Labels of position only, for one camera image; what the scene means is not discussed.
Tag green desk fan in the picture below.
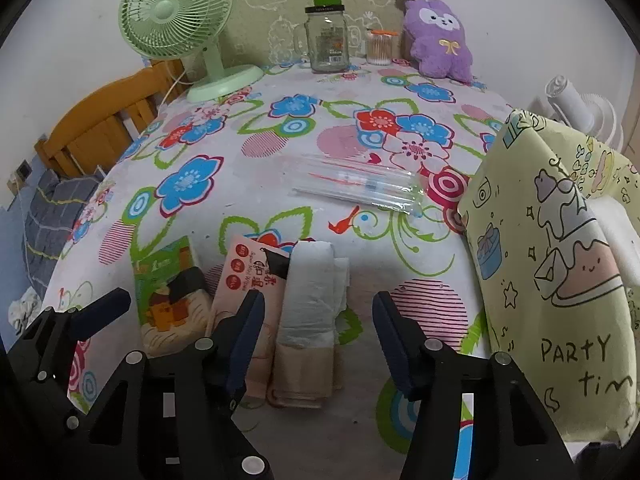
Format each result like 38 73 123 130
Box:
119 0 265 103

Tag glass jar with green lid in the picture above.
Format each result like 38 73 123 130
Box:
292 0 349 75

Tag small cotton swab jar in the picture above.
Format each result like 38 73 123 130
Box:
366 30 399 66

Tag grey plaid pillow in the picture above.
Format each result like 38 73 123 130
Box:
20 172 106 301

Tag purple plush bunny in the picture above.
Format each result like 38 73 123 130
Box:
397 0 476 85

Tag white floor fan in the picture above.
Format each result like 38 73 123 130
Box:
530 75 626 153

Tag pink wipes pack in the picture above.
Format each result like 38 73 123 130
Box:
205 232 296 401

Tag green printed board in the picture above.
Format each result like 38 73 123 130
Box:
220 0 406 66

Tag floral tablecloth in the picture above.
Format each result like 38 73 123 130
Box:
47 55 551 480

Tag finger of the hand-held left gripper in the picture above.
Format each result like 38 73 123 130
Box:
7 287 132 461

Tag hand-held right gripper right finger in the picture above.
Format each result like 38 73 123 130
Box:
372 290 576 480

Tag white tissue pack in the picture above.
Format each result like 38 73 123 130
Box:
272 240 351 408

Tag clear plastic packet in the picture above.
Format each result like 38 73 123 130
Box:
292 152 426 217

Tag green small carton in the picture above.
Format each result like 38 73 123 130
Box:
131 236 213 358

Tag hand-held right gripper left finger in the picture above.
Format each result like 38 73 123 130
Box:
87 290 273 480

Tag yellow printed storage box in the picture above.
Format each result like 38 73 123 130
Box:
457 107 640 448

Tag crumpled white cloth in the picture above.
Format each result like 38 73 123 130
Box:
7 290 43 333

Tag wooden bed headboard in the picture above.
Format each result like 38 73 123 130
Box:
34 60 193 181

